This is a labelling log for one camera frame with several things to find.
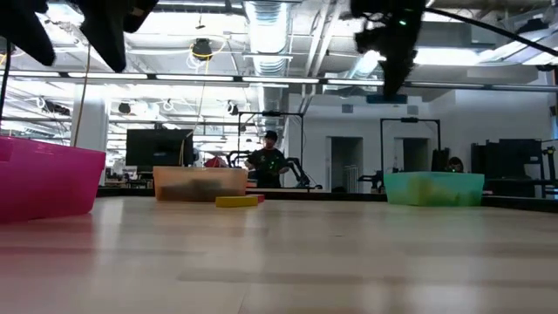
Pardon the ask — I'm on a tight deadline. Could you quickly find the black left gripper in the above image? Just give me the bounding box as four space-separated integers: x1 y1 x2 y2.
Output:
0 0 160 74

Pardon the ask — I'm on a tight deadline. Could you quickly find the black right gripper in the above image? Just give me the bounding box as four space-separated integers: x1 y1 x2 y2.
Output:
350 0 426 98

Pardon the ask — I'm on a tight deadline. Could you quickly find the yellow block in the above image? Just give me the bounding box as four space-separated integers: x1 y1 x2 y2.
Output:
409 179 441 206
214 195 259 208

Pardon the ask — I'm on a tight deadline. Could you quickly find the red plastic bin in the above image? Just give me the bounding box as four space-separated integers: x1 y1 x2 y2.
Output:
0 135 107 224

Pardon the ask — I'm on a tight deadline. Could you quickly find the white building column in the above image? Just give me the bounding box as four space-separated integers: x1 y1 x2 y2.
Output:
71 84 110 152

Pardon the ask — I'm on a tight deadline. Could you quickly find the person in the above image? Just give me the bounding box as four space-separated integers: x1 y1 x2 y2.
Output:
243 129 291 189
445 156 466 174

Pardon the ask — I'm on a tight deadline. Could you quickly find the teal translucent plastic bin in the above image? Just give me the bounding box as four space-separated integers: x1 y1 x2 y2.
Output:
383 171 487 208

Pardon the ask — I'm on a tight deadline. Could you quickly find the black monitor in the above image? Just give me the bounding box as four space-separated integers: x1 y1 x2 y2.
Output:
125 127 195 167

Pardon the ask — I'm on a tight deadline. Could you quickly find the black equipment rack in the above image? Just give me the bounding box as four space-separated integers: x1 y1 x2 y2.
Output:
469 138 558 198

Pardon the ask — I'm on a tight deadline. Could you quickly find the orange translucent plastic bin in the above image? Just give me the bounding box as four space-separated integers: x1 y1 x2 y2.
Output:
152 166 249 202

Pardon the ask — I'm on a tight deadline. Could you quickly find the red rounded background object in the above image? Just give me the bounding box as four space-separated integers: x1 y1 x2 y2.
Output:
203 155 230 169

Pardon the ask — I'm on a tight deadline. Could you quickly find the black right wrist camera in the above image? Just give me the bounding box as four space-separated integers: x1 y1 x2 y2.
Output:
353 24 387 56

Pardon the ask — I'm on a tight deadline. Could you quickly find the black robot station frame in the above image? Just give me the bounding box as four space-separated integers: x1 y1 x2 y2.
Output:
380 116 442 174
237 111 306 175

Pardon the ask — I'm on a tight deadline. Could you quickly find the long yellow cable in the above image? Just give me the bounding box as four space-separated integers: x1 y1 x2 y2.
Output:
71 43 92 149

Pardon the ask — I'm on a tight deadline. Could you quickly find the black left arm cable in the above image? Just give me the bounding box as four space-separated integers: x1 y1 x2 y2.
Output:
0 41 12 127

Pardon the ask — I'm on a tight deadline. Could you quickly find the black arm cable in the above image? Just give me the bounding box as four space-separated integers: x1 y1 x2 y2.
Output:
422 6 558 57
0 41 12 127

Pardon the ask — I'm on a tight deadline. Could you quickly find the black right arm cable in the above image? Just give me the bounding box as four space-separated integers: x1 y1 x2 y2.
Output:
422 6 558 57

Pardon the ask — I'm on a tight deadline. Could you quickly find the black ceiling cable reel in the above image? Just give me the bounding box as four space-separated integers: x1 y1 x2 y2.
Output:
191 38 214 61

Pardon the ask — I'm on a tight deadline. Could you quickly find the black aluminium table frame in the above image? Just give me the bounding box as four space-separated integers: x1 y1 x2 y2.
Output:
98 186 558 214

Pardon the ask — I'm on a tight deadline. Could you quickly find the yellow hanging cable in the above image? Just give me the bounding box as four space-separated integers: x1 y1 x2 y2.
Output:
178 56 210 167

